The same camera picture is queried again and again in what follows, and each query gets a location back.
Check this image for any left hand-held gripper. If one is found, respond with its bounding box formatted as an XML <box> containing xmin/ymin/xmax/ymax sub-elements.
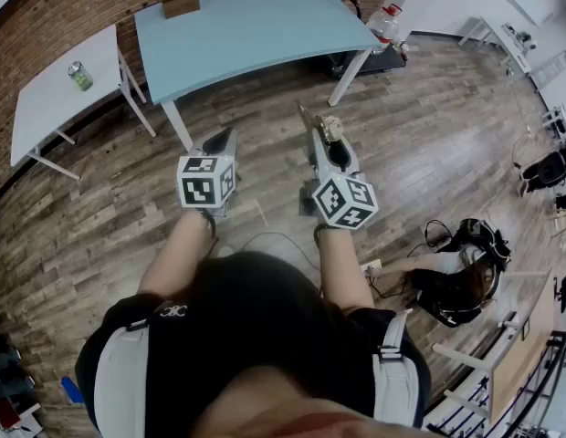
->
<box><xmin>175</xmin><ymin>127</ymin><xmax>242</xmax><ymax>219</ymax></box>

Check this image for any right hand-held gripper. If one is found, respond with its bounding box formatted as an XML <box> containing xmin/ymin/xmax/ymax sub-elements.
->
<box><xmin>295</xmin><ymin>101</ymin><xmax>380</xmax><ymax>231</ymax></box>

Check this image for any person's right forearm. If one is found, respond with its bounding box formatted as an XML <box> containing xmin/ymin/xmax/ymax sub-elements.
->
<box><xmin>314</xmin><ymin>224</ymin><xmax>375</xmax><ymax>312</ymax></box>

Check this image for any person's left forearm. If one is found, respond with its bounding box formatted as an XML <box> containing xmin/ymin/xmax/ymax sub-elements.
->
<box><xmin>137</xmin><ymin>207</ymin><xmax>215</xmax><ymax>298</ymax></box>

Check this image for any light blue table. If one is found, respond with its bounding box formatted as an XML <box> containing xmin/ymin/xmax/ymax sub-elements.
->
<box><xmin>133</xmin><ymin>0</ymin><xmax>385</xmax><ymax>153</ymax></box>

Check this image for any clear water bottle red cap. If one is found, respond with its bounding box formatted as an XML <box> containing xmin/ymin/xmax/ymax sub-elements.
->
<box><xmin>365</xmin><ymin>3</ymin><xmax>403</xmax><ymax>57</ymax></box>

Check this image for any person's torso in black shirt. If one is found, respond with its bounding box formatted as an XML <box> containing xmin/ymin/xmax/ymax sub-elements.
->
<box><xmin>75</xmin><ymin>251</ymin><xmax>433</xmax><ymax>438</ymax></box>

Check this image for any green drink can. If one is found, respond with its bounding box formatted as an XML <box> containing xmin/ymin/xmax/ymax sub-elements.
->
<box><xmin>67</xmin><ymin>60</ymin><xmax>93</xmax><ymax>92</ymax></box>

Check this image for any brown wooden box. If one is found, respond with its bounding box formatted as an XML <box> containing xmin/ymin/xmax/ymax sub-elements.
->
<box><xmin>162</xmin><ymin>0</ymin><xmax>201</xmax><ymax>20</ymax></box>

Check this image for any white table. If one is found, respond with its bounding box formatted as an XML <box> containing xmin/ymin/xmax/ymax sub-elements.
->
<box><xmin>9</xmin><ymin>24</ymin><xmax>157</xmax><ymax>181</ymax></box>

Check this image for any long white workbench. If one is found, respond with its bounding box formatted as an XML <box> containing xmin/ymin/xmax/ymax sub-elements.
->
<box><xmin>458</xmin><ymin>15</ymin><xmax>547</xmax><ymax>79</ymax></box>

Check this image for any blue plastic object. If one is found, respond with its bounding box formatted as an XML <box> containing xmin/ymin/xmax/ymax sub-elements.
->
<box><xmin>60</xmin><ymin>375</ymin><xmax>85</xmax><ymax>405</ymax></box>

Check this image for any white ladder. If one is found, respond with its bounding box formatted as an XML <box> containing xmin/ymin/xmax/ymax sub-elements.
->
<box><xmin>529</xmin><ymin>50</ymin><xmax>566</xmax><ymax>89</ymax></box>

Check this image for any red box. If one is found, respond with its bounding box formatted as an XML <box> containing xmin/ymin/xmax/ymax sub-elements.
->
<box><xmin>0</xmin><ymin>397</ymin><xmax>20</xmax><ymax>428</ymax></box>

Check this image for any wooden desk with white legs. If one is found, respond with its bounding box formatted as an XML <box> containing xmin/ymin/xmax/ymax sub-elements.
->
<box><xmin>432</xmin><ymin>266</ymin><xmax>558</xmax><ymax>428</ymax></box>

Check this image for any black cart with red handle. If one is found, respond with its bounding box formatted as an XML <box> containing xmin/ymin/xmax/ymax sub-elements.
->
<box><xmin>317</xmin><ymin>0</ymin><xmax>407</xmax><ymax>79</ymax></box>

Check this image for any grey harness strap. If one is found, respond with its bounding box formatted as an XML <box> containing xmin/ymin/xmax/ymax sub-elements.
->
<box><xmin>93</xmin><ymin>319</ymin><xmax>152</xmax><ymax>438</ymax></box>
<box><xmin>372</xmin><ymin>310</ymin><xmax>424</xmax><ymax>428</ymax></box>

